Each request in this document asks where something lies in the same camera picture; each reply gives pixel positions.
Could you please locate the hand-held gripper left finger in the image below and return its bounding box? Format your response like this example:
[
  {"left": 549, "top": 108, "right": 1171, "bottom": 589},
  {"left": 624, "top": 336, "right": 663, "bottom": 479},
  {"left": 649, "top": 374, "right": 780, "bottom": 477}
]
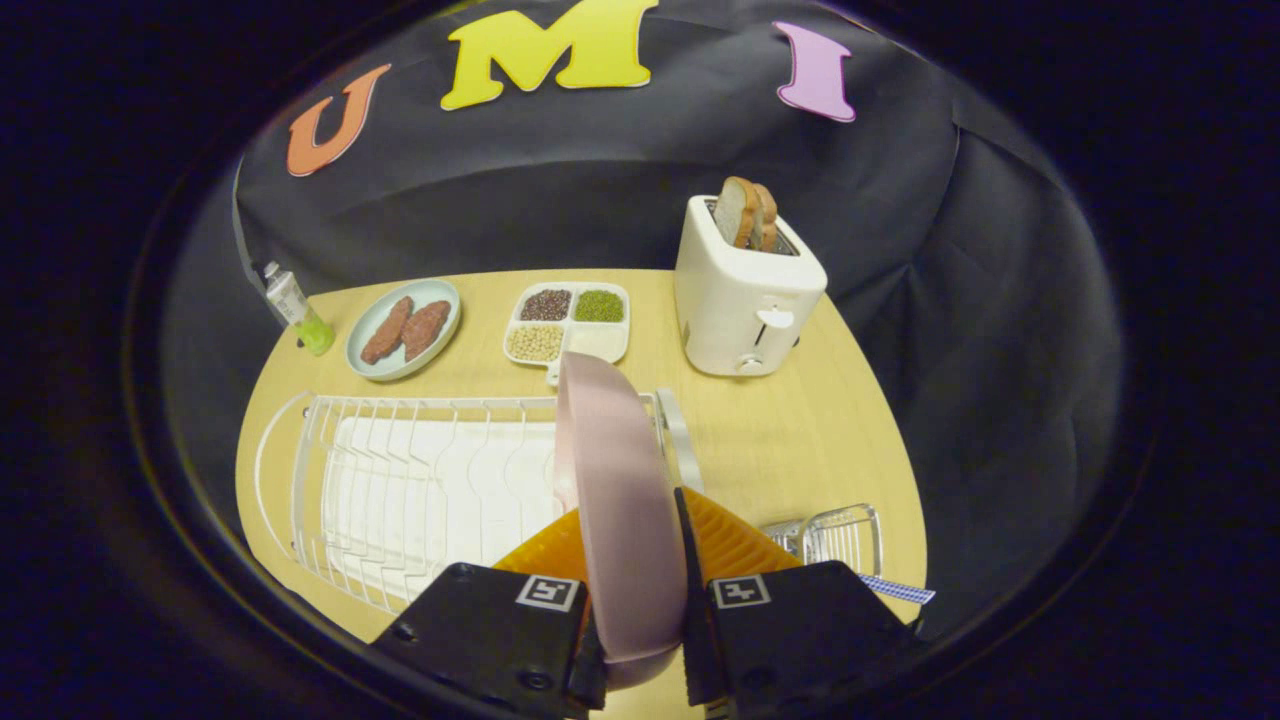
[{"left": 370, "top": 505, "right": 608, "bottom": 720}]

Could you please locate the green liquid bottle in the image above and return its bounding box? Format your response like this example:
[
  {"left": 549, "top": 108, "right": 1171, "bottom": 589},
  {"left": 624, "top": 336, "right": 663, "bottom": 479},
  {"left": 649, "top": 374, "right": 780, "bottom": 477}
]
[{"left": 262, "top": 262, "right": 337, "bottom": 357}]

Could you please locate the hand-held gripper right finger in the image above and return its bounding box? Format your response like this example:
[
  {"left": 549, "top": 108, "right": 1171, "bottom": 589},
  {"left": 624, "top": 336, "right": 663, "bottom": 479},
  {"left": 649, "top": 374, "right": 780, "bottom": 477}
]
[{"left": 672, "top": 487, "right": 931, "bottom": 720}]

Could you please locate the white toaster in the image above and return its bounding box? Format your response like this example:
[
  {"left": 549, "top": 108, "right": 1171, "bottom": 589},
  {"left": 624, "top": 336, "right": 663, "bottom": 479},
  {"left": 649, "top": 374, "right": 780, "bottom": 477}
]
[{"left": 674, "top": 195, "right": 829, "bottom": 378}]

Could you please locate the white spoon blue checkered handle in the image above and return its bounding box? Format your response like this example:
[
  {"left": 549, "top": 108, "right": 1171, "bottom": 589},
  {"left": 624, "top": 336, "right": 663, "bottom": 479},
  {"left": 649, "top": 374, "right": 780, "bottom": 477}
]
[{"left": 858, "top": 573, "right": 937, "bottom": 606}]

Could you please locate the metal wire basket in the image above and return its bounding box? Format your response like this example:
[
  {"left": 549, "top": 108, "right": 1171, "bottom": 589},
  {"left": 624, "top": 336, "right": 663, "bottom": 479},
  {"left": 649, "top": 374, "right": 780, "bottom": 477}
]
[{"left": 760, "top": 503, "right": 884, "bottom": 578}]

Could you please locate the white divided tray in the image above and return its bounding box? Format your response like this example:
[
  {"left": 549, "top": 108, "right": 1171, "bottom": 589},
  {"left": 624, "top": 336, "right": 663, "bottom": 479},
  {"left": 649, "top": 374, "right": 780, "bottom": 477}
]
[{"left": 502, "top": 281, "right": 632, "bottom": 387}]

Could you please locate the brown meat piece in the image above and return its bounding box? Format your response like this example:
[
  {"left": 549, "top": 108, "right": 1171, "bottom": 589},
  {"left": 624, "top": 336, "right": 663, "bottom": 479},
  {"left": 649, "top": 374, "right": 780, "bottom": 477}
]
[
  {"left": 360, "top": 296, "right": 415, "bottom": 366},
  {"left": 400, "top": 300, "right": 453, "bottom": 363}
]

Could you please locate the bread slice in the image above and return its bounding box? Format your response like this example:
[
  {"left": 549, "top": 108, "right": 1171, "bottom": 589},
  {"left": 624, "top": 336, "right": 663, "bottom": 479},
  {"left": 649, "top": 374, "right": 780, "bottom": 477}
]
[
  {"left": 712, "top": 176, "right": 763, "bottom": 251},
  {"left": 752, "top": 183, "right": 779, "bottom": 253}
]

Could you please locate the black backdrop cloth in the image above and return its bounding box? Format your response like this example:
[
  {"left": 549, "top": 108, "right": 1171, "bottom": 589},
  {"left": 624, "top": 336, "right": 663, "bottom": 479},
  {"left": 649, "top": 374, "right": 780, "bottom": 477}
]
[{"left": 160, "top": 0, "right": 1126, "bottom": 641}]

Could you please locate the white wire dish rack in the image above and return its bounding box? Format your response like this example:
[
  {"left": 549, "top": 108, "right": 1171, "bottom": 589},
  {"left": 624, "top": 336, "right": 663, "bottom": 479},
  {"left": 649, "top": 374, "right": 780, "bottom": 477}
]
[{"left": 254, "top": 388, "right": 706, "bottom": 616}]

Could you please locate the yellow soybean pile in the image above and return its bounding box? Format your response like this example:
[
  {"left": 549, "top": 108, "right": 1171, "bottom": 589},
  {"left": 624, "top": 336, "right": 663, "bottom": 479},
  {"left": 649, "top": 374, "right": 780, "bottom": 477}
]
[{"left": 508, "top": 324, "right": 564, "bottom": 363}]

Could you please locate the pale green oval plate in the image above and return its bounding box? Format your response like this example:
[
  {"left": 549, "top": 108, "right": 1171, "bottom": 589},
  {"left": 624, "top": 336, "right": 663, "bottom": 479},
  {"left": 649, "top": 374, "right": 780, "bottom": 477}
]
[{"left": 345, "top": 278, "right": 463, "bottom": 383}]

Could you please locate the pink plate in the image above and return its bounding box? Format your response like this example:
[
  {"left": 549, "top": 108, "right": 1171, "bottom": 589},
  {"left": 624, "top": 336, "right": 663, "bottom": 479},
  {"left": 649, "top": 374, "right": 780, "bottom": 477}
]
[{"left": 553, "top": 350, "right": 691, "bottom": 691}]

